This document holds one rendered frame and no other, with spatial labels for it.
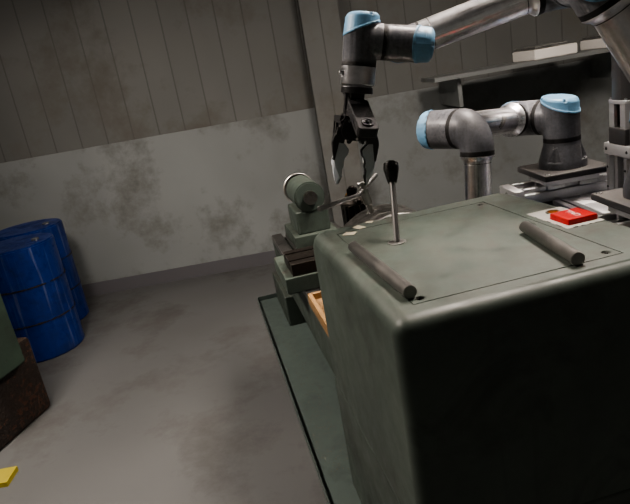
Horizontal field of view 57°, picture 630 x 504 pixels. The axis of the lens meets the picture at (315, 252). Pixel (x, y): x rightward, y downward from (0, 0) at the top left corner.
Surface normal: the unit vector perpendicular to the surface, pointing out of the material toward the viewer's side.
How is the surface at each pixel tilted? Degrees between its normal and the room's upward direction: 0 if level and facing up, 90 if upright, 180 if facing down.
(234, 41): 90
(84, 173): 90
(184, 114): 90
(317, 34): 90
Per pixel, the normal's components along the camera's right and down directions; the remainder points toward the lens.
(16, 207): 0.07, 0.29
